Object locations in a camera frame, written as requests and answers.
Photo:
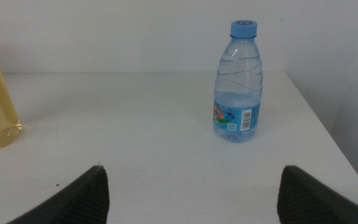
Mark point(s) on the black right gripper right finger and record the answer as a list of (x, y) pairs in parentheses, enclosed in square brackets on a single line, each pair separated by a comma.
[(306, 202)]

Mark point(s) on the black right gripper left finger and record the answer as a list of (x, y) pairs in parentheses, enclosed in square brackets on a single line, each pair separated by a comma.
[(79, 202)]

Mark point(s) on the clear water bottle blue cap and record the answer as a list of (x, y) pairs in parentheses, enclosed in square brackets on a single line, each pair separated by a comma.
[(238, 93)]

